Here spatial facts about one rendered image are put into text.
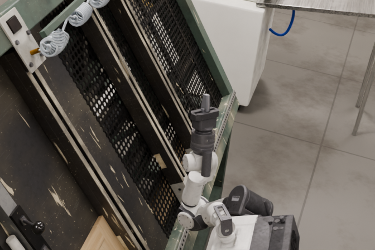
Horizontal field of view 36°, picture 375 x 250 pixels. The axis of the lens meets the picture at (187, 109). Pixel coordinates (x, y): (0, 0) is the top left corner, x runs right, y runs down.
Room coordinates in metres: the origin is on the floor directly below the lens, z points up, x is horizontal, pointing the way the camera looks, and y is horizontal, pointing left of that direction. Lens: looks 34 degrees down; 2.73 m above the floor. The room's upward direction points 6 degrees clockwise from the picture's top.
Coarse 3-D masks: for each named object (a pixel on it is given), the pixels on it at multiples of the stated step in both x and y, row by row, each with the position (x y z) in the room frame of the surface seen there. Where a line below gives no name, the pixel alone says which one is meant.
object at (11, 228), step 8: (0, 184) 1.20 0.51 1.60; (0, 192) 1.18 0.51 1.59; (0, 200) 1.16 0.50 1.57; (8, 200) 1.19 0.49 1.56; (0, 208) 1.15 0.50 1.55; (8, 208) 1.17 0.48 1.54; (0, 216) 1.15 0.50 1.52; (8, 216) 1.15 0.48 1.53; (8, 224) 1.15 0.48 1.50; (16, 232) 1.15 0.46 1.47; (24, 240) 1.14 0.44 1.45
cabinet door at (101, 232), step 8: (96, 224) 1.43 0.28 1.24; (104, 224) 1.46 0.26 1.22; (96, 232) 1.40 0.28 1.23; (104, 232) 1.43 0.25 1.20; (112, 232) 1.46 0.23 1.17; (88, 240) 1.35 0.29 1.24; (96, 240) 1.38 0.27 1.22; (104, 240) 1.41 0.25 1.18; (112, 240) 1.44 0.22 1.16; (88, 248) 1.33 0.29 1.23; (96, 248) 1.35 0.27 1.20; (104, 248) 1.39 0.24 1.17; (112, 248) 1.41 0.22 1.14; (120, 248) 1.44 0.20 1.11
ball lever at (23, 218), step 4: (24, 216) 1.17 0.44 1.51; (20, 220) 1.16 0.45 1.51; (24, 220) 1.16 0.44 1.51; (24, 224) 1.16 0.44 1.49; (28, 224) 1.13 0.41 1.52; (32, 224) 1.10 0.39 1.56; (36, 224) 1.10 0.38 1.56; (40, 224) 1.10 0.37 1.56; (44, 224) 1.11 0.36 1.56; (32, 228) 1.09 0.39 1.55; (36, 228) 1.09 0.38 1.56; (40, 228) 1.09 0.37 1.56; (44, 228) 1.10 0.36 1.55; (36, 232) 1.08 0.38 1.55; (40, 232) 1.09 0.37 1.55
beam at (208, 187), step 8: (224, 96) 2.92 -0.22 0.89; (224, 104) 2.81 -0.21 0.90; (224, 112) 2.72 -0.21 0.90; (232, 112) 2.82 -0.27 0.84; (232, 120) 2.77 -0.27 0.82; (216, 128) 2.56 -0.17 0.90; (224, 128) 2.62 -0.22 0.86; (216, 136) 2.49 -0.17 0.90; (224, 136) 2.58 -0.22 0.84; (224, 144) 2.53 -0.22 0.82; (216, 152) 2.40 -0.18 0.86; (208, 184) 2.16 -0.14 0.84; (208, 192) 2.12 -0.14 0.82; (176, 224) 1.82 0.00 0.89; (176, 232) 1.76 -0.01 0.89; (192, 232) 1.82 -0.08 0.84; (176, 240) 1.71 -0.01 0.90; (192, 240) 1.79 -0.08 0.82; (168, 248) 1.67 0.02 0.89; (176, 248) 1.67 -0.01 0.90; (184, 248) 1.71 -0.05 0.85; (192, 248) 1.76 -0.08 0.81
